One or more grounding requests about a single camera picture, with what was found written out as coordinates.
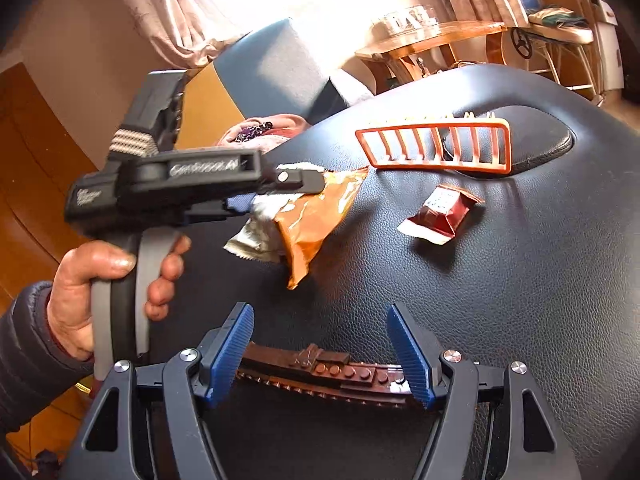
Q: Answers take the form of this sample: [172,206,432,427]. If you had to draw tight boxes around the orange foil snack wrapper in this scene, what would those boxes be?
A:
[224,162,369,290]

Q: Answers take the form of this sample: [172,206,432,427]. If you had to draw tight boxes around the small red candy packet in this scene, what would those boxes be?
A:
[397,184,485,246]

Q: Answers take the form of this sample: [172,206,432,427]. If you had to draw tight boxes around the brown toy brick bar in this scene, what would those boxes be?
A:
[236,342,418,408]

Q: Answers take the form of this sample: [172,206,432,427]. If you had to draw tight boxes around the orange plastic rack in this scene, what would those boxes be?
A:
[355,113,512,176]

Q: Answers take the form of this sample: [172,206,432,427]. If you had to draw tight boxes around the dark jacket left forearm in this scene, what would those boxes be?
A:
[0,282,93,434]

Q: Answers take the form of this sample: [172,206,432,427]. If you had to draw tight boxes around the wooden shelf with clutter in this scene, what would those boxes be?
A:
[510,0,625,104]

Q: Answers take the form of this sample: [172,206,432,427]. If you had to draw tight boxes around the pink cloth pile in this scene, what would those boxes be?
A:
[217,114,310,153]

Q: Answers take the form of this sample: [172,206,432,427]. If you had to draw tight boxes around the yellow cushion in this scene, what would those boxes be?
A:
[175,63,244,150]

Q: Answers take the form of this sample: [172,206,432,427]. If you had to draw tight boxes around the blue grey chair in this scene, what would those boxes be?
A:
[213,20,373,125]

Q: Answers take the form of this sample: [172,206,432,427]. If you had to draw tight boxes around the wooden side table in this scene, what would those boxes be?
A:
[355,21,508,84]

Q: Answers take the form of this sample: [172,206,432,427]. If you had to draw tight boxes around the pink curtain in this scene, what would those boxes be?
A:
[122,0,240,68]

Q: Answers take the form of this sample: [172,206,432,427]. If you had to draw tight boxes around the glass jars on table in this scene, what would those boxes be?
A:
[381,6,439,36]

